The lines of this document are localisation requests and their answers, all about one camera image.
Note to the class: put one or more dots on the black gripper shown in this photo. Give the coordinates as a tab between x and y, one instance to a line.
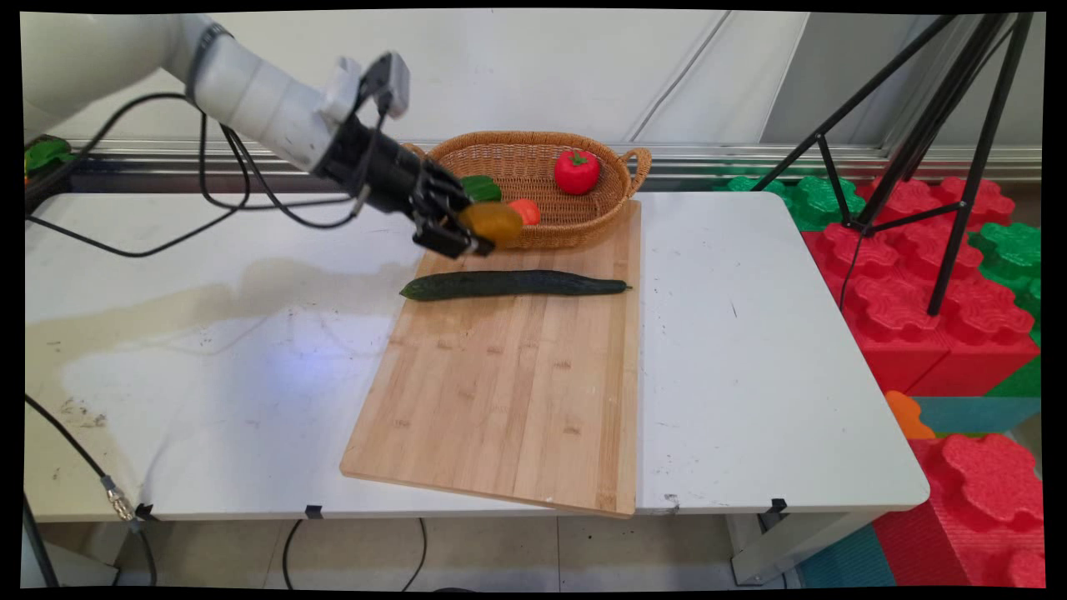
379	171

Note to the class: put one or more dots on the brown toy potato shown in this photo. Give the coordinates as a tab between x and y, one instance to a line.
496	222

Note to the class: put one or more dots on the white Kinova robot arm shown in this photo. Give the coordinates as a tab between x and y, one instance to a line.
250	92

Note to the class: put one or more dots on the green toy bell pepper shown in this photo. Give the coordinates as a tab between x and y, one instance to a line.
483	188

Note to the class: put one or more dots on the orange toy bell pepper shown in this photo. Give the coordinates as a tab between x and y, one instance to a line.
528	212

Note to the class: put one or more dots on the dark green cucumber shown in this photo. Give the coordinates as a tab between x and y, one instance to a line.
508	285

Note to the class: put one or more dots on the woven wicker basket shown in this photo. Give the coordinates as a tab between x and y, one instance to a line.
575	217

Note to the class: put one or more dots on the red toy tomato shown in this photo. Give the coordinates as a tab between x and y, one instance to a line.
577	172

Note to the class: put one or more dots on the bamboo cutting board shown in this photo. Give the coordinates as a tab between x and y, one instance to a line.
517	400

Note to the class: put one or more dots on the black table clip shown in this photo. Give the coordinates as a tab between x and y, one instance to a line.
145	512
313	511
778	505

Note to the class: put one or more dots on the green foam block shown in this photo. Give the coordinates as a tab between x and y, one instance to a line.
1013	250
813	204

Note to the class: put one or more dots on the green toy vegetable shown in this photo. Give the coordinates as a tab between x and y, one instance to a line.
46	154

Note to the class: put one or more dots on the black box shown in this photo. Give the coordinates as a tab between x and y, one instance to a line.
42	190

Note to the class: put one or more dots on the white table leg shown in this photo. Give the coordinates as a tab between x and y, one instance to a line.
783	546

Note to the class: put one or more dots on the large red foam block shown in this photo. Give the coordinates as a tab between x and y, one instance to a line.
917	317

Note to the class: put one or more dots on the orange foam piece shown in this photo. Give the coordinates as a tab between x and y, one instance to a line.
907	415

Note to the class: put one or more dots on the teal foam mat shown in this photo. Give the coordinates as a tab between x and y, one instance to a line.
975	414

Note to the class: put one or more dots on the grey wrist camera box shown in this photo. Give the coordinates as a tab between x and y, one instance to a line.
379	82

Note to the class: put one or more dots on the aluminium wall rail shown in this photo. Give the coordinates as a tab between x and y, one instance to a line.
750	158

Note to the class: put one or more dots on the black camera tripod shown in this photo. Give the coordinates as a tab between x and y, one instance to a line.
942	125

